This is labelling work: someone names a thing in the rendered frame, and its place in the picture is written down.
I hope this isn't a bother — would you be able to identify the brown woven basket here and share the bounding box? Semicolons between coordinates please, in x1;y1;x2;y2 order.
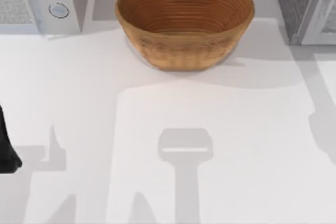
114;0;256;72

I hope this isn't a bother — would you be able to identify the round microwave knob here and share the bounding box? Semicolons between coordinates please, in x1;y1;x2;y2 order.
48;2;70;19

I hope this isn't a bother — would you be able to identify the pale microwave oven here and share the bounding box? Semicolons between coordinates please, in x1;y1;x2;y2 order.
0;0;84;36

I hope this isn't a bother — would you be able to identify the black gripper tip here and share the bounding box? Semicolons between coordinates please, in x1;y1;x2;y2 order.
0;106;23;174

